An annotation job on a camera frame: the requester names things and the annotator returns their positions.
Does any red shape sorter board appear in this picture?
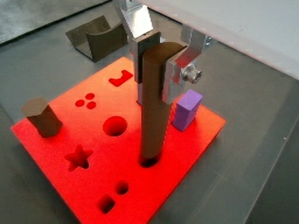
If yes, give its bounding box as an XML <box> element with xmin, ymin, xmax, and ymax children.
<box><xmin>12</xmin><ymin>58</ymin><xmax>226</xmax><ymax>224</ymax></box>

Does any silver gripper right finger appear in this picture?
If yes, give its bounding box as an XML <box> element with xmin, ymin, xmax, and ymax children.
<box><xmin>163</xmin><ymin>24</ymin><xmax>217</xmax><ymax>104</ymax></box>

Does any purple rectangular block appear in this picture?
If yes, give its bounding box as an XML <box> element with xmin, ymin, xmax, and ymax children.
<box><xmin>173</xmin><ymin>89</ymin><xmax>203</xmax><ymax>131</ymax></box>

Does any brown oval cylinder peg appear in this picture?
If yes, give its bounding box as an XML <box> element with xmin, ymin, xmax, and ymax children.
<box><xmin>141</xmin><ymin>42</ymin><xmax>185</xmax><ymax>160</ymax></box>

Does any dark grey curved fixture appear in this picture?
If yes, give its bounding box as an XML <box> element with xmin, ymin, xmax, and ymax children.
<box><xmin>66</xmin><ymin>16</ymin><xmax>127</xmax><ymax>62</ymax></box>

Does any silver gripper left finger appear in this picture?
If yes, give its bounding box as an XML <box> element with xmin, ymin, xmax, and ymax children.
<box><xmin>113</xmin><ymin>0</ymin><xmax>163</xmax><ymax>85</ymax></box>

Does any brown hexagonal peg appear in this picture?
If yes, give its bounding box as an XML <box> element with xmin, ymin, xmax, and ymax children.
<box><xmin>22</xmin><ymin>98</ymin><xmax>63</xmax><ymax>138</ymax></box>

